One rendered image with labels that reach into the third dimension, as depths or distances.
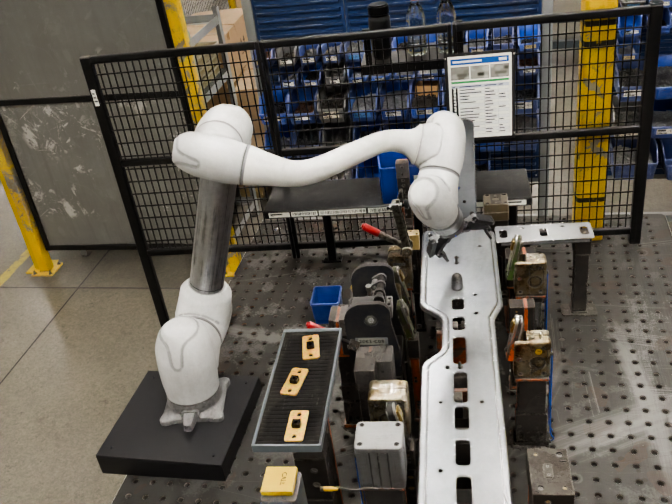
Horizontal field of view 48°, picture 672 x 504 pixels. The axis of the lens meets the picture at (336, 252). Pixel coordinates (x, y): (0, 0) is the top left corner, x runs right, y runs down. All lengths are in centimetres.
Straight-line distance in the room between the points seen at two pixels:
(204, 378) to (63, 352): 198
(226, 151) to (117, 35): 213
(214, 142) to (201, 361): 62
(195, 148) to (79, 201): 264
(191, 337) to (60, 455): 149
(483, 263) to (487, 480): 81
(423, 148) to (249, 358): 98
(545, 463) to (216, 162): 99
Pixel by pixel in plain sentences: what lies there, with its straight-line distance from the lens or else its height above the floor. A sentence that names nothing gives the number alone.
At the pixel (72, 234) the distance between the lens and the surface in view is 461.
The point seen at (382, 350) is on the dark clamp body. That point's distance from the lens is 183.
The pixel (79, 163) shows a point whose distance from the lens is 432.
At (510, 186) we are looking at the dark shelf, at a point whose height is 103.
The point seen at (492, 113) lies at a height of 124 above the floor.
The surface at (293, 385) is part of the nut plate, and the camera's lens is 164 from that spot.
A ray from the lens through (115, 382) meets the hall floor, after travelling 375.
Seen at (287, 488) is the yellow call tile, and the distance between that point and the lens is 145.
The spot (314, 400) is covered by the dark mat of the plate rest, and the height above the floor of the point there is 116.
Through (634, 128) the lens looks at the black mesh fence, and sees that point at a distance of 274.
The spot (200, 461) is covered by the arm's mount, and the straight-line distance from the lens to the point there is 212.
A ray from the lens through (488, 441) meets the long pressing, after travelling 171.
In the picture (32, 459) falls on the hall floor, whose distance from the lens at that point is 354.
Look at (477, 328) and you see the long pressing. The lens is 201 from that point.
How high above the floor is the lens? 223
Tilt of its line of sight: 31 degrees down
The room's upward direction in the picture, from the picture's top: 8 degrees counter-clockwise
